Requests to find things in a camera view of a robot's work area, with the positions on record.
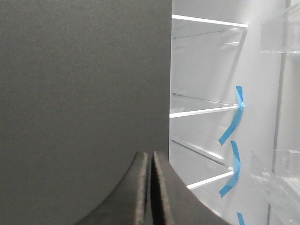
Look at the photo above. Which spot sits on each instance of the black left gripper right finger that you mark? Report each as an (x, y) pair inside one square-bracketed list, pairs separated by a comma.
[(172, 203)]

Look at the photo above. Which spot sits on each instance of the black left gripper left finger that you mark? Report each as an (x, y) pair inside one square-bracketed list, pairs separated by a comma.
[(126, 204)]

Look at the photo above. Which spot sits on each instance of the dark grey fridge door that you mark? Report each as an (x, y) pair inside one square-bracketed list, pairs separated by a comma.
[(84, 85)]

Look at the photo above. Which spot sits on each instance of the lower glass fridge shelf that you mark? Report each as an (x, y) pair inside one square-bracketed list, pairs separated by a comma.
[(197, 166)]

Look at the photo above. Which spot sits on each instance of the glass fridge shelf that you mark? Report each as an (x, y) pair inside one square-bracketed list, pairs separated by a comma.
[(186, 26), (197, 166), (182, 105)]

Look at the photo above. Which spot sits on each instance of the middle glass fridge shelf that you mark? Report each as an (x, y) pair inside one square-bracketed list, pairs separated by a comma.
[(182, 105)]

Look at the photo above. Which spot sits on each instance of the lower clear door bin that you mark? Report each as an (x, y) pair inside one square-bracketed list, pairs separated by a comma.
[(280, 186)]

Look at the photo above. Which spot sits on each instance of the clear door bin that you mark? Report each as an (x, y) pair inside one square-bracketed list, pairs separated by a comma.
[(281, 32), (280, 186)]

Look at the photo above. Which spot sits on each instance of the white fridge interior body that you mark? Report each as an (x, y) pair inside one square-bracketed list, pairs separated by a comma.
[(210, 66)]

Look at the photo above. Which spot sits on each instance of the top glass fridge shelf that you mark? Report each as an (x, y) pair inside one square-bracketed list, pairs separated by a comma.
[(186, 26)]

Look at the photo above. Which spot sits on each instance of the upper clear door bin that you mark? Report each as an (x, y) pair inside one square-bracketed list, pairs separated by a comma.
[(281, 32)]

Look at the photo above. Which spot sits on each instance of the bottom blue tape strip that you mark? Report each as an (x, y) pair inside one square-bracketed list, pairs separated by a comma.
[(240, 218)]

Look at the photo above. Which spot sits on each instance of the blue tape strip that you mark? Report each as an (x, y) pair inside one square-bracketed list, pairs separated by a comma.
[(236, 171), (240, 218), (237, 117)]

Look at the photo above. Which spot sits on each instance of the middle blue tape strip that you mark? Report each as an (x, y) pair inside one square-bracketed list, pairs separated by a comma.
[(236, 171)]

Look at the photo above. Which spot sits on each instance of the upper blue tape strip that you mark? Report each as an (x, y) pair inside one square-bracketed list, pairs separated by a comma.
[(237, 117)]

